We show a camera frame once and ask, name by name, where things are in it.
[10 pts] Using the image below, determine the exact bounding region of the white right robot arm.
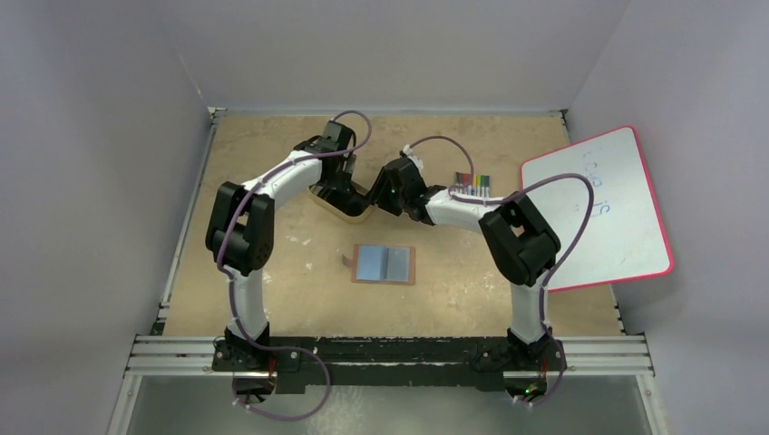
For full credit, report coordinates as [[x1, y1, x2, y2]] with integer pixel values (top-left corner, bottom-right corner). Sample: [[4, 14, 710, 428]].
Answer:
[[365, 154, 560, 369]]

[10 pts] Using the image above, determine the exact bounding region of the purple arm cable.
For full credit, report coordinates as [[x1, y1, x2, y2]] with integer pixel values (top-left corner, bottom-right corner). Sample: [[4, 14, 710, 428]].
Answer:
[[404, 135, 596, 410], [216, 110, 374, 422]]

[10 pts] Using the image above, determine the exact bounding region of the aluminium frame rail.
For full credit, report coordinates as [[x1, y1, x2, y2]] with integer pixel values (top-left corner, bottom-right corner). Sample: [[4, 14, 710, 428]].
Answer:
[[126, 335, 654, 376]]

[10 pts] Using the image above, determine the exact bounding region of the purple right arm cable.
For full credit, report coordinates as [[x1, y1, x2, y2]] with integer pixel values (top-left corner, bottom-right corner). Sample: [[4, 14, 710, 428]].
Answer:
[[404, 135, 596, 410]]

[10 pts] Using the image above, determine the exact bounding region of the beige oval plastic tray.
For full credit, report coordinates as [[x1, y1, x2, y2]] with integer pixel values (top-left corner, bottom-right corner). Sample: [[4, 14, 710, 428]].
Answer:
[[307, 182, 373, 225]]

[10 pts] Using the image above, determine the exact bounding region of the pink leather card holder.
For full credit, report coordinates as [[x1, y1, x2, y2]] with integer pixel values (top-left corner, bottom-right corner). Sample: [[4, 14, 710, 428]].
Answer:
[[341, 244, 416, 285]]

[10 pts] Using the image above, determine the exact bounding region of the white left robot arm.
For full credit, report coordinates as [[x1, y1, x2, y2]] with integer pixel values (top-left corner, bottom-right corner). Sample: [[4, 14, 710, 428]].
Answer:
[[205, 120, 369, 371]]

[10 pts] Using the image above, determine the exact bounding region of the pink framed whiteboard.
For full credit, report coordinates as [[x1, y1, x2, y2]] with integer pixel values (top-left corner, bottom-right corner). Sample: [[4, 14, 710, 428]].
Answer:
[[521, 125, 675, 291]]

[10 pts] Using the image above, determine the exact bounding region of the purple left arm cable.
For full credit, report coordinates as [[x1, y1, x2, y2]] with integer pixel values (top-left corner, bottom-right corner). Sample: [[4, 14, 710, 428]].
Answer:
[[216, 110, 374, 422]]

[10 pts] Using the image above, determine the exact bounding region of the pack of coloured markers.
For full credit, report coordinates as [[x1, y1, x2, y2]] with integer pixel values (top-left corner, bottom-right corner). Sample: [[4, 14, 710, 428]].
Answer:
[[453, 172, 491, 198]]

